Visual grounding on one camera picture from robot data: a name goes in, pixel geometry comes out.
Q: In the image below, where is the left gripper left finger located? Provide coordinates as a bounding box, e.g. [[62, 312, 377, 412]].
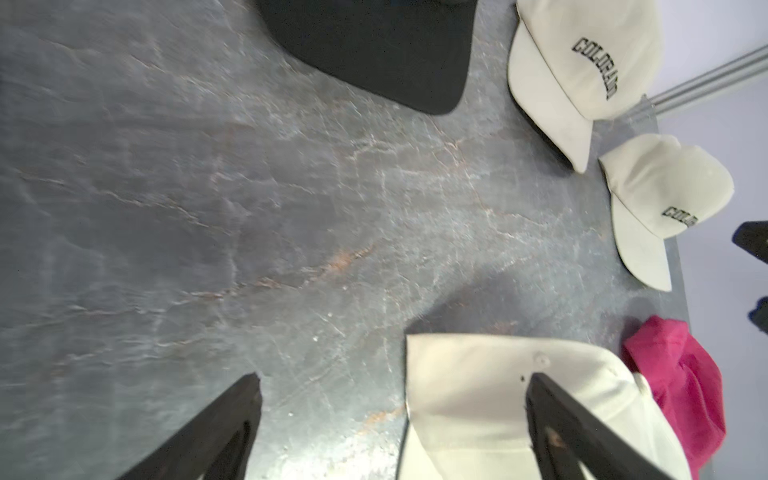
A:
[[121, 373, 263, 480]]

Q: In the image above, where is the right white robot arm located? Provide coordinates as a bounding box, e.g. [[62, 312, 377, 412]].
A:
[[731, 220, 767, 334]]

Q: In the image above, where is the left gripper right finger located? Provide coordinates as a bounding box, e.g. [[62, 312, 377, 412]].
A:
[[525, 373, 669, 480]]

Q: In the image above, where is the black cap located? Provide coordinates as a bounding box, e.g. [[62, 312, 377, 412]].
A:
[[257, 0, 477, 115]]

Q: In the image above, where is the cream Colorado cap back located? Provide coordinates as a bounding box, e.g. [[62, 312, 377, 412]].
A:
[[508, 0, 663, 173]]

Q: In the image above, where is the pink cap right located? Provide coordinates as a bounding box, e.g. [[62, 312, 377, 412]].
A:
[[623, 315, 726, 479]]

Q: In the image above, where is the cream cap right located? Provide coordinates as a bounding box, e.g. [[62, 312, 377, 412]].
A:
[[599, 134, 734, 292]]

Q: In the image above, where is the cream colorado cap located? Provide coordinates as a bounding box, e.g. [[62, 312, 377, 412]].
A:
[[508, 0, 663, 173], [398, 333, 691, 479]]

